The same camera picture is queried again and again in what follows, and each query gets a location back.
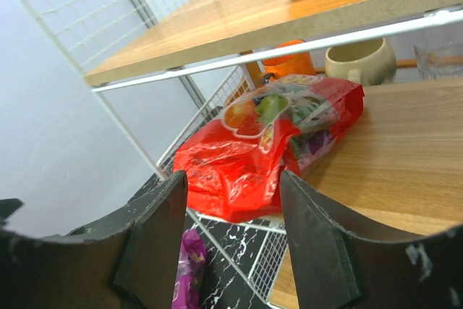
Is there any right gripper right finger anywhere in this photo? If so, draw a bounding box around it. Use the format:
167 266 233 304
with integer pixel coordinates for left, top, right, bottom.
279 171 462 308

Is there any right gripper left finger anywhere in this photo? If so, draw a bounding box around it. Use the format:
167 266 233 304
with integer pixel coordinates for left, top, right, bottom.
1 171 187 308

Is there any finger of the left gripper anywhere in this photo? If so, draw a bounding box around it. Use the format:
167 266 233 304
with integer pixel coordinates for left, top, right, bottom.
0 198 22 224

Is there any large red candy bag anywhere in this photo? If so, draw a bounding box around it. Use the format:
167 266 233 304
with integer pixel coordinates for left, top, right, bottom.
174 75 365 223

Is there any left purple candy bag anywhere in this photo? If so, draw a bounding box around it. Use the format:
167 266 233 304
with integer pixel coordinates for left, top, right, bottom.
171 229 207 308

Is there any orange mug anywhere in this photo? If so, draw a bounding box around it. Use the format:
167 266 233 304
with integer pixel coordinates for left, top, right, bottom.
262 51 315 81

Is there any brown wooden rack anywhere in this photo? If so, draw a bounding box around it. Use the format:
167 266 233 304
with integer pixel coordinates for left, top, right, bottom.
245 54 462 87

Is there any light green mug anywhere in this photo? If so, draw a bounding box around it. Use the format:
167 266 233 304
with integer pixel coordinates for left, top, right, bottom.
325 38 397 86

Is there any clear drinking glass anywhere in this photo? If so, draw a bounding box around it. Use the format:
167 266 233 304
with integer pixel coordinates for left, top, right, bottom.
415 42 462 80

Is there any white wire wooden shelf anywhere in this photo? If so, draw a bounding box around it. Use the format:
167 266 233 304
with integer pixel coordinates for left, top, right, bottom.
7 0 462 308

